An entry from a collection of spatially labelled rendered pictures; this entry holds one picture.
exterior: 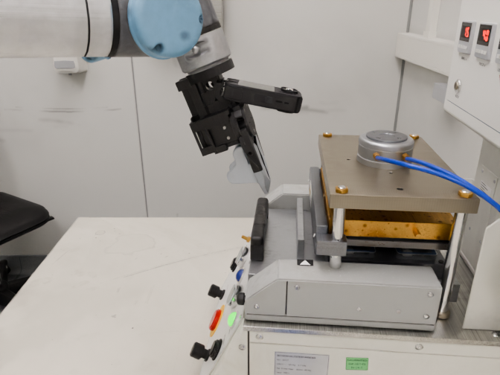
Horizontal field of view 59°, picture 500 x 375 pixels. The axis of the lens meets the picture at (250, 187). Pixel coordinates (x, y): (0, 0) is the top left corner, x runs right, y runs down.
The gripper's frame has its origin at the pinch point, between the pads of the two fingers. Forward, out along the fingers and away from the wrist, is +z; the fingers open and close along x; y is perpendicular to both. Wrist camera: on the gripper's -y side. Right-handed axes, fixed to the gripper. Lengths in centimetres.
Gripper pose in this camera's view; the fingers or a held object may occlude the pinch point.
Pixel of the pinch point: (268, 184)
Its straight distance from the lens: 69.7
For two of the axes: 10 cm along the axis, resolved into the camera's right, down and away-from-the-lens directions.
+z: 3.5, 8.7, 3.4
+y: -9.3, 3.0, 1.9
